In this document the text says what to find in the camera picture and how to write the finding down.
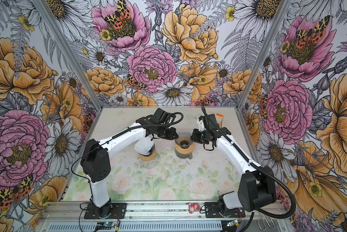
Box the white paper coffee filter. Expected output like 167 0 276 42
134 137 155 157

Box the grey glass dripper cone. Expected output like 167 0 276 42
175 131 193 149

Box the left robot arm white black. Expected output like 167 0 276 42
80 108 184 218

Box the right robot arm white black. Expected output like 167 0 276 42
191 106 281 218

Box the grey ribbed glass pitcher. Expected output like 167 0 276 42
175 151 193 160

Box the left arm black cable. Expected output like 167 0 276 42
70 111 184 189

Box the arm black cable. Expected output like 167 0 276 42
70 111 184 189
201 105 297 219

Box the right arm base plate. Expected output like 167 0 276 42
204 202 245 218

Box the green circuit board left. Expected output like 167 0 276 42
95 221 119 231

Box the wooden dripper ring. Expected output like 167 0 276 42
174 142 196 155
138 150 158 162

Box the green circuit board right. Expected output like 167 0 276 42
226 219 240 227

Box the coffee filter pack orange top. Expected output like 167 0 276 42
215 113 224 128

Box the green circuit board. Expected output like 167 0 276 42
95 221 119 231
226 219 240 227

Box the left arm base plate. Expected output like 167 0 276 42
84 202 127 219

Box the pink toy on rail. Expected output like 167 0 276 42
188 203 200 214

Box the aluminium front rail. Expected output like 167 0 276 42
37 200 294 232

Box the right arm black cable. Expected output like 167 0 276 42
201 105 297 219

